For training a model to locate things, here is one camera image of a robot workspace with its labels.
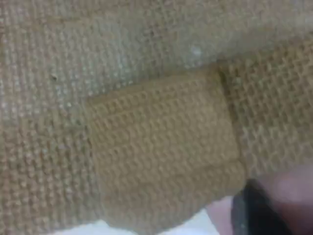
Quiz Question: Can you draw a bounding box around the brown burlap tote bag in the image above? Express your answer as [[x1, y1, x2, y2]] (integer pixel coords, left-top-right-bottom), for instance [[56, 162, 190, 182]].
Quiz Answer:
[[0, 0, 313, 235]]

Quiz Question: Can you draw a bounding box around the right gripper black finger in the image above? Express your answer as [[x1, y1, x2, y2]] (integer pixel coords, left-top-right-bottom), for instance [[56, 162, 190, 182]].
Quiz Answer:
[[231, 178, 294, 235]]

